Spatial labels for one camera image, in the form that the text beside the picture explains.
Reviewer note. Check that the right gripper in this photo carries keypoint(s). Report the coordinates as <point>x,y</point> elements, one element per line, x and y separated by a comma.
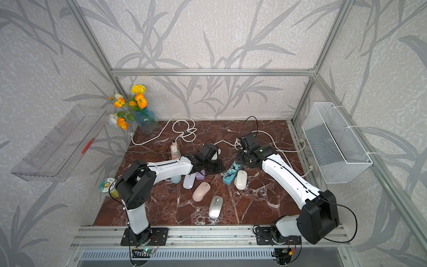
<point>238,158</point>

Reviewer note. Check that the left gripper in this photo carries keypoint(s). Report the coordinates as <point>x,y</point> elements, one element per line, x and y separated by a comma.
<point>219,168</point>

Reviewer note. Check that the teal power strip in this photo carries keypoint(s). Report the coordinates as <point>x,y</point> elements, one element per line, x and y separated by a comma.
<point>231,173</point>

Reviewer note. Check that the silver wireless mouse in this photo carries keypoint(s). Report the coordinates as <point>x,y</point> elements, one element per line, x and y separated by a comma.
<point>215,207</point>

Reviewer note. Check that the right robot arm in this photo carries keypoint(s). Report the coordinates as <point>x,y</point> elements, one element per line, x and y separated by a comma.
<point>318,209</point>

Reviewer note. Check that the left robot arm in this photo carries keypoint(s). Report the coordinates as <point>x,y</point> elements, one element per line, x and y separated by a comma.
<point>135,184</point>

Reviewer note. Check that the purple power strip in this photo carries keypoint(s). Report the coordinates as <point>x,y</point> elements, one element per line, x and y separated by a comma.
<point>200,175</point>

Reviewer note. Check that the orange power strip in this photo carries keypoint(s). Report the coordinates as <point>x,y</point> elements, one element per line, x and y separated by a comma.
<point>175,151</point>

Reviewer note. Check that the blue glass vase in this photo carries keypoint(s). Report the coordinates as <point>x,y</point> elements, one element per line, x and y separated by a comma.
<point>146,121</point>

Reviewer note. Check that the orange yellow artificial flowers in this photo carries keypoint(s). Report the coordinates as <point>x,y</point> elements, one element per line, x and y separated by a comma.
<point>129,108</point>

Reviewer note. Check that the lavender white wireless mouse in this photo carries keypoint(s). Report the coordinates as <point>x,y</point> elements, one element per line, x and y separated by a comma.
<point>188,181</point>

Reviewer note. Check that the pink wireless mouse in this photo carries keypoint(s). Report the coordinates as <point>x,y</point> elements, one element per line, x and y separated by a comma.
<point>201,191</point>

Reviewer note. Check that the light blue wireless mouse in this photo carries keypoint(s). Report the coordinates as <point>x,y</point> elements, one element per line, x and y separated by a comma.
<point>176,179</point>

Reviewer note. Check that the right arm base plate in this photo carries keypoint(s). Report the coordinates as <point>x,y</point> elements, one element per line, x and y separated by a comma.
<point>271,236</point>

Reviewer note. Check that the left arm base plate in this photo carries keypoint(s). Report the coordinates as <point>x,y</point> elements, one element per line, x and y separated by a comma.
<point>150,236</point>

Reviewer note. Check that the white wire mesh basket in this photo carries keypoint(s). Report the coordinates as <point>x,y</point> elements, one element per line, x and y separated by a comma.
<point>338,152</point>

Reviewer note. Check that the clear plastic wall shelf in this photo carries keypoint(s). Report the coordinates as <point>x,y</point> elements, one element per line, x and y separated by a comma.
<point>56,156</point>

